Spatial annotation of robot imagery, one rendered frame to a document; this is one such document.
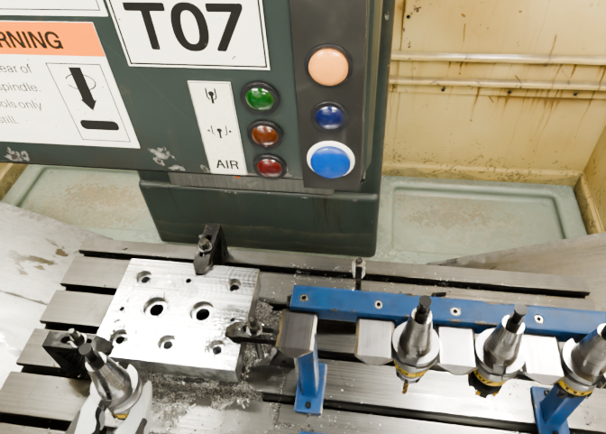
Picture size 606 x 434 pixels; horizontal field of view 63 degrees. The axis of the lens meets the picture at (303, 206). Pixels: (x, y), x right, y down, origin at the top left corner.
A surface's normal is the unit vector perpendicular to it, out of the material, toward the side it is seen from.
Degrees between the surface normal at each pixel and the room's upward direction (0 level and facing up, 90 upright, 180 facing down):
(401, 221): 0
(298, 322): 0
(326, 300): 0
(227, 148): 90
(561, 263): 24
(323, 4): 90
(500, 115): 90
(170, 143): 90
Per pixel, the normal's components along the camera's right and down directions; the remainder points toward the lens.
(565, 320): -0.06, -0.68
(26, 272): 0.35, -0.59
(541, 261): -0.48, -0.63
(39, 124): -0.14, 0.73
